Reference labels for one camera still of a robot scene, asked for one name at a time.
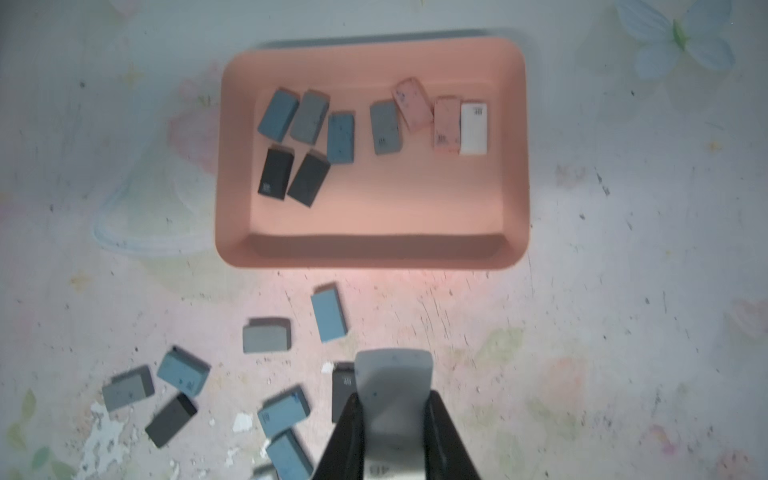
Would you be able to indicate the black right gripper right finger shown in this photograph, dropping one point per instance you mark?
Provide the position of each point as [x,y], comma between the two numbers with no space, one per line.
[446,457]

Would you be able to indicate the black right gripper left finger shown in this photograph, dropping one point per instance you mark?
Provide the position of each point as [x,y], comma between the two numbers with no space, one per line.
[344,455]

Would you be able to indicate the pink storage tray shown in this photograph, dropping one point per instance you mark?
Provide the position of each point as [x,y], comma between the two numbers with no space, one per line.
[414,209]

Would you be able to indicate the grey eraser with print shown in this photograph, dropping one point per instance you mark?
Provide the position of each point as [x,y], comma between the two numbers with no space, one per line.
[385,127]

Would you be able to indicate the pink eraser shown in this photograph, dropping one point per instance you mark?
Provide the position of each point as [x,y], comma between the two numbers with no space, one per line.
[446,126]
[413,104]

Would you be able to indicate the grey-green eraser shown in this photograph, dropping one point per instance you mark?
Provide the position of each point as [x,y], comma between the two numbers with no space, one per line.
[309,117]

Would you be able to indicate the blue-grey eraser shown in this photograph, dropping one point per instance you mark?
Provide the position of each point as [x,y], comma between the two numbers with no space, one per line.
[278,115]

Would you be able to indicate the lower blue eraser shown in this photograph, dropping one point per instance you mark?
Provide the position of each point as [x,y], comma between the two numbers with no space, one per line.
[289,458]

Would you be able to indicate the blue eraser with print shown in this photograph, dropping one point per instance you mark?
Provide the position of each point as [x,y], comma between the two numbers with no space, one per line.
[282,412]

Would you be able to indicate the black eraser with print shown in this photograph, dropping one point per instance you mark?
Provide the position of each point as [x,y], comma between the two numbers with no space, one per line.
[343,386]

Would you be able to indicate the light blue upright eraser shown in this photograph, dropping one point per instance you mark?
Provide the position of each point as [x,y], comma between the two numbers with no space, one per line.
[329,313]

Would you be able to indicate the dark grey eraser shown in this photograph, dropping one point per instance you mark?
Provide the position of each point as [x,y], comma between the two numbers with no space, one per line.
[170,420]

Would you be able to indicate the teal speckled eraser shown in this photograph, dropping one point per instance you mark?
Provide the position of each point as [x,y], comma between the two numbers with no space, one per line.
[184,371]

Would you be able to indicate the grey speckled eraser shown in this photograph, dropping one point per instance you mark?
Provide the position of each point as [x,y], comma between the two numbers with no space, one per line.
[128,388]

